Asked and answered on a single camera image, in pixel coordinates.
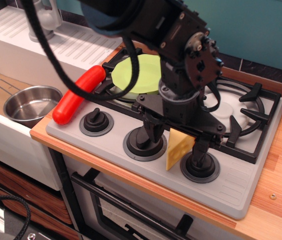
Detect grey toy faucet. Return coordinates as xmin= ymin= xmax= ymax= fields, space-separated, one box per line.
xmin=33 ymin=0 xmax=62 ymax=40

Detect white toy sink unit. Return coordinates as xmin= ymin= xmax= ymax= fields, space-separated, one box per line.
xmin=0 ymin=3 xmax=122 ymax=191

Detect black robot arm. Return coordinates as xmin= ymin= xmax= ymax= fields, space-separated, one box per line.
xmin=81 ymin=0 xmax=225 ymax=173

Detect black middle stove knob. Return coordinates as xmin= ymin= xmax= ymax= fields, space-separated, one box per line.
xmin=123 ymin=126 xmax=167 ymax=162

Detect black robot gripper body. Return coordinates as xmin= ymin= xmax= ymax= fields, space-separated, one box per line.
xmin=132 ymin=85 xmax=226 ymax=148

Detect black left stove knob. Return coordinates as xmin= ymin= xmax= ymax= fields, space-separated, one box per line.
xmin=79 ymin=107 xmax=114 ymax=137

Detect grey toy stove top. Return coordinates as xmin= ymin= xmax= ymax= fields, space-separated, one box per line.
xmin=45 ymin=74 xmax=282 ymax=221

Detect wooden drawer fronts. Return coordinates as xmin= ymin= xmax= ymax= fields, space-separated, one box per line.
xmin=0 ymin=154 xmax=81 ymax=240

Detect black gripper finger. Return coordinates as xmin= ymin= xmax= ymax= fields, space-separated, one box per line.
xmin=192 ymin=137 xmax=212 ymax=168
xmin=136 ymin=117 xmax=164 ymax=148

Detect black braided cable lower left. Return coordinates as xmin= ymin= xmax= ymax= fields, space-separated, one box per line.
xmin=0 ymin=194 xmax=32 ymax=240

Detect black left burner grate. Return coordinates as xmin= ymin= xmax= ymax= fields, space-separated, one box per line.
xmin=85 ymin=46 xmax=171 ymax=126

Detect black braided cable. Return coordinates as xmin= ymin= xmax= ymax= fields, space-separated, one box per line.
xmin=0 ymin=194 xmax=32 ymax=240
xmin=20 ymin=0 xmax=141 ymax=103

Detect black stove knob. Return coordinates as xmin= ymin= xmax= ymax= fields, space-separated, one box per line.
xmin=123 ymin=126 xmax=167 ymax=162
xmin=79 ymin=107 xmax=114 ymax=137
xmin=180 ymin=152 xmax=221 ymax=184

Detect black right stove knob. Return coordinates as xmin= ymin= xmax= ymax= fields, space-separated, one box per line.
xmin=180 ymin=152 xmax=221 ymax=184

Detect light green plastic plate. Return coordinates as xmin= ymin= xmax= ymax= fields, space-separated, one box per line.
xmin=111 ymin=54 xmax=161 ymax=94

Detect black oven door handle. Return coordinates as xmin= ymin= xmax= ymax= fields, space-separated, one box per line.
xmin=70 ymin=167 xmax=194 ymax=240

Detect small stainless steel pot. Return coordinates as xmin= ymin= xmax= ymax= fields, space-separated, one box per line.
xmin=0 ymin=79 xmax=62 ymax=129

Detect yellow toy cheese wedge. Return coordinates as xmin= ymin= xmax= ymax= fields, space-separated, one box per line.
xmin=166 ymin=128 xmax=196 ymax=171

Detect black burner grate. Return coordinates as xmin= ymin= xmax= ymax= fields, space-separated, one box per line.
xmin=204 ymin=78 xmax=282 ymax=167
xmin=85 ymin=46 xmax=171 ymax=126

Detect red toy sausage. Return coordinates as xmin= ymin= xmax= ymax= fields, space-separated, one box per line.
xmin=52 ymin=65 xmax=106 ymax=125

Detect black right burner grate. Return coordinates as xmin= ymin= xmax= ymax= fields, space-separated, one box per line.
xmin=204 ymin=78 xmax=282 ymax=167

